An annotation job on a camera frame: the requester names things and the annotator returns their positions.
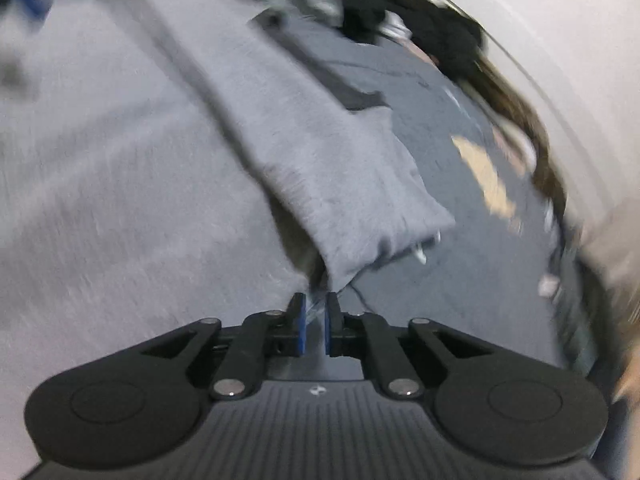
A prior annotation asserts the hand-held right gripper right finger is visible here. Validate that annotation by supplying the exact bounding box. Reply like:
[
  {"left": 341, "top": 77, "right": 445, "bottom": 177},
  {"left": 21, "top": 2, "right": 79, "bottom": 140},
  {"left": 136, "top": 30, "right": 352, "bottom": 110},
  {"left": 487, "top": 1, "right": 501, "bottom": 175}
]
[{"left": 324, "top": 291, "right": 493, "bottom": 401}]

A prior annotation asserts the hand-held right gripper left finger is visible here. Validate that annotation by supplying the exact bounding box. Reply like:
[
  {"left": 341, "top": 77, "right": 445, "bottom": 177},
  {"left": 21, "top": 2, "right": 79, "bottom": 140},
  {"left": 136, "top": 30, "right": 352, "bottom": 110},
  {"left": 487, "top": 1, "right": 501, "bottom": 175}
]
[{"left": 141, "top": 292, "right": 307, "bottom": 401}]

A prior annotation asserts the grey sweatshirt with dark trim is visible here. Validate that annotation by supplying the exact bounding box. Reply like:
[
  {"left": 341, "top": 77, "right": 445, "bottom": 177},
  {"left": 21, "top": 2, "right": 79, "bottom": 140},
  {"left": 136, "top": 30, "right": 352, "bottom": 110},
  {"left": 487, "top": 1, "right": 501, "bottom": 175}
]
[{"left": 0, "top": 0, "right": 457, "bottom": 381}]

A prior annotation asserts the black clothes pile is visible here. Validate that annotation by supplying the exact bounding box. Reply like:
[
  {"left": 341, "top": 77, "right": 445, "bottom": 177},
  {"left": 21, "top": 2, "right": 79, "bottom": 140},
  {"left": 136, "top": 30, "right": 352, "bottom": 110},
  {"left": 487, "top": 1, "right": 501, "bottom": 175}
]
[{"left": 342, "top": 0, "right": 418, "bottom": 43}]

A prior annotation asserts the blue-grey printed quilt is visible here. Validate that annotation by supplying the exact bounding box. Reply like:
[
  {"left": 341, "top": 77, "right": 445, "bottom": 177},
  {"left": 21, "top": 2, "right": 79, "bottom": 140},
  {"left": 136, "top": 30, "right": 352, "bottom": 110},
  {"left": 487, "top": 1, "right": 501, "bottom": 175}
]
[{"left": 280, "top": 15, "right": 611, "bottom": 381}]

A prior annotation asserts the white paper tag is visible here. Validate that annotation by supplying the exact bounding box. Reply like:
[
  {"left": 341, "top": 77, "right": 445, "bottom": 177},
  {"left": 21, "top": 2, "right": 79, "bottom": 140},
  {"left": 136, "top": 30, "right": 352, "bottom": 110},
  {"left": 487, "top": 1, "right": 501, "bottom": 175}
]
[{"left": 537, "top": 275, "right": 562, "bottom": 300}]

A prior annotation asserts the white sock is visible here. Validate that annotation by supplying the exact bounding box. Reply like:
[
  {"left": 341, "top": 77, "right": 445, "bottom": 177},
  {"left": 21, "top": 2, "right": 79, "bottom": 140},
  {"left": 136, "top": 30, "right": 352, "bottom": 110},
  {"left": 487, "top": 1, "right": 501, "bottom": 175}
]
[{"left": 385, "top": 15, "right": 414, "bottom": 41}]

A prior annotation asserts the black jacket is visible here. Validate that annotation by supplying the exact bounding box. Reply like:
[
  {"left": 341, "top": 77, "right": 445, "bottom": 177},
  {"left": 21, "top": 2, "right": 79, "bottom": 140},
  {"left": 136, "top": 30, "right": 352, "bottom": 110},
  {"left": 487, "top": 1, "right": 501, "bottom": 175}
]
[{"left": 400, "top": 0, "right": 488, "bottom": 78}]

